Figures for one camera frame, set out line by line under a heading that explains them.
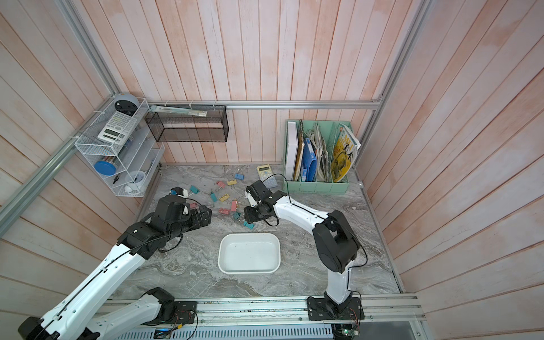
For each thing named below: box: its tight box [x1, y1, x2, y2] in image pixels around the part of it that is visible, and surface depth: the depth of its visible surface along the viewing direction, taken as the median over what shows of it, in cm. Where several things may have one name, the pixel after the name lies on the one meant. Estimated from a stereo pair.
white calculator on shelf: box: [97, 111, 138, 146], surface depth 79 cm
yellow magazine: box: [330, 123, 362, 183], surface depth 103 cm
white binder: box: [284, 121, 299, 182], surface depth 100 cm
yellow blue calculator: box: [256, 164, 279, 190], surface depth 117 cm
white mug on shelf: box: [124, 170, 146, 195], surface depth 93 cm
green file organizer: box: [284, 119, 354, 194], surface depth 103 cm
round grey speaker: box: [113, 93, 140, 117], surface depth 83 cm
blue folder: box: [301, 137, 318, 183], surface depth 98 cm
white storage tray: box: [217, 233, 282, 275], surface depth 88 cm
